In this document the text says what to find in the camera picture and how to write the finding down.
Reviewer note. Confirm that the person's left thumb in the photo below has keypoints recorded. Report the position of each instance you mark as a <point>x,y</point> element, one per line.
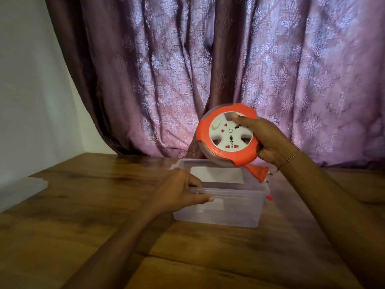
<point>200,199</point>

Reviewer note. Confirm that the orange power plug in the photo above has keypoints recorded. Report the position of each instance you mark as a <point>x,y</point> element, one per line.
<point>258,173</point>

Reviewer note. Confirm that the clear plastic storage box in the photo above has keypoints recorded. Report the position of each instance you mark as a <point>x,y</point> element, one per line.
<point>222,195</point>

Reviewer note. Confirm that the person's right thumb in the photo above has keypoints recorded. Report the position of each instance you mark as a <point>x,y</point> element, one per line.
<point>243,120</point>

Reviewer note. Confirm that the person's left forearm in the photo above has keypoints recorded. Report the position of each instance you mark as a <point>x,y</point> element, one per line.
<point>114,252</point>

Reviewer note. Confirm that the person's right forearm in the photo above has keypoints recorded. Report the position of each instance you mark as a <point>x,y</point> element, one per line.
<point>334,213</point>

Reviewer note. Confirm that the purple patterned curtain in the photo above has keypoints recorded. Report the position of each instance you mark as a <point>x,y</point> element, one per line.
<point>216,75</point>

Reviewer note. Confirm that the person's left hand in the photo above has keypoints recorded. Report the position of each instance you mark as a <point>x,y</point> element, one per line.
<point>176,192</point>

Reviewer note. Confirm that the clear plastic box lid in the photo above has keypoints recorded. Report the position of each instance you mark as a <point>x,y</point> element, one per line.
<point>19,192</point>

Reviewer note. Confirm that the person's right hand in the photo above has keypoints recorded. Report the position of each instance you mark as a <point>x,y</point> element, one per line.
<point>267,138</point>

